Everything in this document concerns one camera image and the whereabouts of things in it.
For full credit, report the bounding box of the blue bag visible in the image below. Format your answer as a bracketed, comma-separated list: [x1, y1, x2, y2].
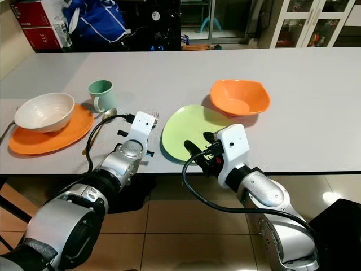
[65, 0, 129, 47]

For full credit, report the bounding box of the red and white cardboard box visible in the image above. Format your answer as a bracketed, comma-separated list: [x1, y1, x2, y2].
[10, 0, 71, 30]

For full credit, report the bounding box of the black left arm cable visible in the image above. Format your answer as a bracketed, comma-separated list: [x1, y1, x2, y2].
[87, 114, 139, 177]

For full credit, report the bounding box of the green mug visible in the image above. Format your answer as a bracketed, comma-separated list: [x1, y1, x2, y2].
[88, 80, 117, 112]

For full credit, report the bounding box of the orange plate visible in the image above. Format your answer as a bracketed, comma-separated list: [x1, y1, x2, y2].
[8, 104, 94, 155]

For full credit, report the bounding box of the black appliance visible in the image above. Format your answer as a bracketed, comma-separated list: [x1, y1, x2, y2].
[124, 0, 184, 52]

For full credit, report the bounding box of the silver metal spoon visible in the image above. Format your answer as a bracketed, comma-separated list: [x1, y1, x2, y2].
[82, 108, 118, 155]

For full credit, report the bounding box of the black box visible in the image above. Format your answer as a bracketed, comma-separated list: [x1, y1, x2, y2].
[310, 199, 361, 271]

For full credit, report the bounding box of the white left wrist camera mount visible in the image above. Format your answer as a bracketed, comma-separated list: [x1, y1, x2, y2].
[127, 111, 160, 151]

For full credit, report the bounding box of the white glass door cabinet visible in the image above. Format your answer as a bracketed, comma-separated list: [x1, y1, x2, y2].
[270, 0, 361, 47]

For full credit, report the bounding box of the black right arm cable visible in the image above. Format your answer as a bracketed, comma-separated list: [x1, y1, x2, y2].
[182, 149, 320, 267]

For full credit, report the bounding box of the black metal table frame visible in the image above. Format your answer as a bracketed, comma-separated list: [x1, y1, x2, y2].
[0, 192, 37, 229]

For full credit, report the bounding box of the light green plate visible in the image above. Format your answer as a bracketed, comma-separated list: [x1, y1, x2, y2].
[161, 104, 232, 164]

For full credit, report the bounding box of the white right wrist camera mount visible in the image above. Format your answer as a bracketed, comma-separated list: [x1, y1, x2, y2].
[214, 124, 249, 171]

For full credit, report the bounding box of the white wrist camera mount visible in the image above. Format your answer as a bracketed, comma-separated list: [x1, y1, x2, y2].
[214, 124, 249, 171]
[127, 111, 160, 151]

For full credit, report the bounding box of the beige bowl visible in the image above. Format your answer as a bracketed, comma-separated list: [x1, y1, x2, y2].
[14, 93, 75, 133]

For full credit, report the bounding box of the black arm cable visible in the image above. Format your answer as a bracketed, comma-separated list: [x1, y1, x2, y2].
[182, 149, 320, 267]
[87, 114, 139, 177]

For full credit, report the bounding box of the orange bowl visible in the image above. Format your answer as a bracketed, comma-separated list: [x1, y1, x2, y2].
[209, 79, 271, 117]

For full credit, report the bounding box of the turquoise plastic stool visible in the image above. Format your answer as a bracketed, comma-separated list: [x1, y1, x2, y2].
[200, 17, 223, 33]

